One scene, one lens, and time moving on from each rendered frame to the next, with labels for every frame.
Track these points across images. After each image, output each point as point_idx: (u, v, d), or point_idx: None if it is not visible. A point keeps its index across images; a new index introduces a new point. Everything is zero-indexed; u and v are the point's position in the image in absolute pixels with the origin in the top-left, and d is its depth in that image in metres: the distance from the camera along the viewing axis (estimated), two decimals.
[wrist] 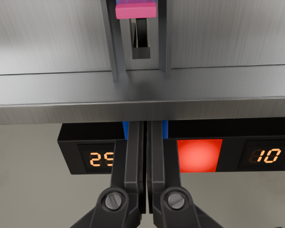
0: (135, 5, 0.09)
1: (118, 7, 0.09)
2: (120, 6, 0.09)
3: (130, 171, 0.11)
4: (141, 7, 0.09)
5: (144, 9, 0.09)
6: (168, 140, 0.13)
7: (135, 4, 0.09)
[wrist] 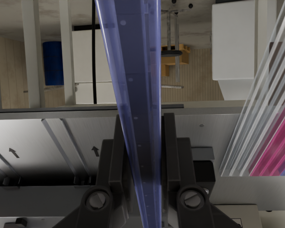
0: None
1: None
2: None
3: (115, 170, 0.11)
4: None
5: None
6: (180, 139, 0.13)
7: None
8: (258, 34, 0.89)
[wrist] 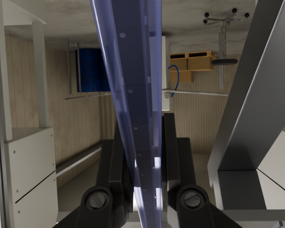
0: None
1: None
2: None
3: (115, 170, 0.11)
4: None
5: None
6: (180, 139, 0.13)
7: None
8: None
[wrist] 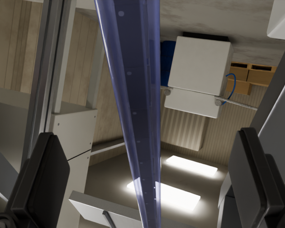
0: None
1: None
2: None
3: (21, 196, 0.10)
4: None
5: None
6: (262, 156, 0.12)
7: None
8: None
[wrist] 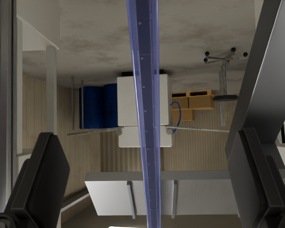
0: None
1: None
2: None
3: (21, 196, 0.10)
4: None
5: None
6: (262, 156, 0.12)
7: None
8: None
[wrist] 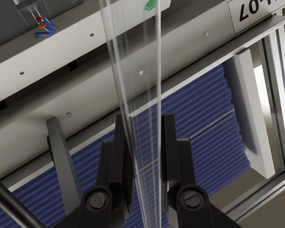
0: None
1: None
2: None
3: (115, 170, 0.11)
4: None
5: None
6: (180, 139, 0.13)
7: None
8: None
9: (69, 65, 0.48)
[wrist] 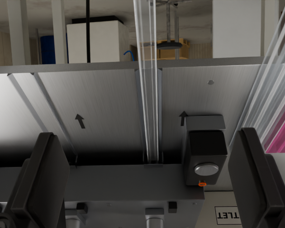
0: None
1: None
2: None
3: (21, 196, 0.10)
4: None
5: None
6: (262, 156, 0.12)
7: None
8: (265, 11, 0.83)
9: None
